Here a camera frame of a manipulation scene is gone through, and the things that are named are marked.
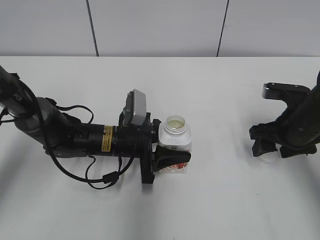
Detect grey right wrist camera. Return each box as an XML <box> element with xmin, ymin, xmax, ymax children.
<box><xmin>262</xmin><ymin>82</ymin><xmax>310</xmax><ymax>100</ymax></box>

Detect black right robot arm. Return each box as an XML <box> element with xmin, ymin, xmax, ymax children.
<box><xmin>249</xmin><ymin>76</ymin><xmax>320</xmax><ymax>158</ymax></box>

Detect white screw cap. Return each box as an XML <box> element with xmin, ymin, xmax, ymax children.
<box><xmin>259</xmin><ymin>152</ymin><xmax>278</xmax><ymax>164</ymax></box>

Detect white strawberry drink bottle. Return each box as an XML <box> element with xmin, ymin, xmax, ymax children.
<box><xmin>156</xmin><ymin>115</ymin><xmax>192</xmax><ymax>174</ymax></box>

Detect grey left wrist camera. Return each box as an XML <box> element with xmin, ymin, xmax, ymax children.
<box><xmin>118</xmin><ymin>89</ymin><xmax>147</xmax><ymax>127</ymax></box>

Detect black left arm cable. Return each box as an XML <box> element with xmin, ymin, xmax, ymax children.
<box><xmin>0</xmin><ymin>87</ymin><xmax>137</xmax><ymax>190</ymax></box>

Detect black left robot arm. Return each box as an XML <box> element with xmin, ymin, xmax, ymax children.
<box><xmin>0</xmin><ymin>69</ymin><xmax>191</xmax><ymax>184</ymax></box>

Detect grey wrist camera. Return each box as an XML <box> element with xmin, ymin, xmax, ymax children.
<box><xmin>118</xmin><ymin>89</ymin><xmax>147</xmax><ymax>127</ymax></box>
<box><xmin>262</xmin><ymin>82</ymin><xmax>310</xmax><ymax>100</ymax></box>

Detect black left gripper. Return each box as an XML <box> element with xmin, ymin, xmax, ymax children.
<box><xmin>137</xmin><ymin>112</ymin><xmax>191</xmax><ymax>185</ymax></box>

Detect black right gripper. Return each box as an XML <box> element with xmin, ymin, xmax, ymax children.
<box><xmin>249</xmin><ymin>122</ymin><xmax>317</xmax><ymax>158</ymax></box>

